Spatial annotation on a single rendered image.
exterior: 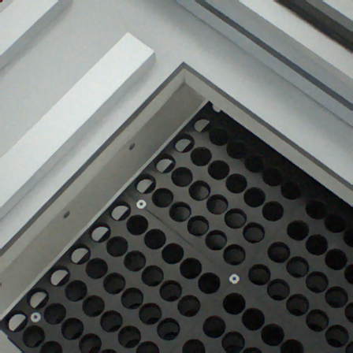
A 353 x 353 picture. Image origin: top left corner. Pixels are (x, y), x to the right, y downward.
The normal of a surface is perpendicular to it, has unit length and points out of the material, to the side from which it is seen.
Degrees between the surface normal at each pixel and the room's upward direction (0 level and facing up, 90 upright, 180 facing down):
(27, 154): 0
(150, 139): 90
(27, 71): 0
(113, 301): 0
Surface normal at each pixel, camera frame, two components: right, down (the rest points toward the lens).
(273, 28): -0.51, 0.22
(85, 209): 0.75, 0.59
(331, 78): -0.65, 0.71
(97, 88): -0.06, -0.40
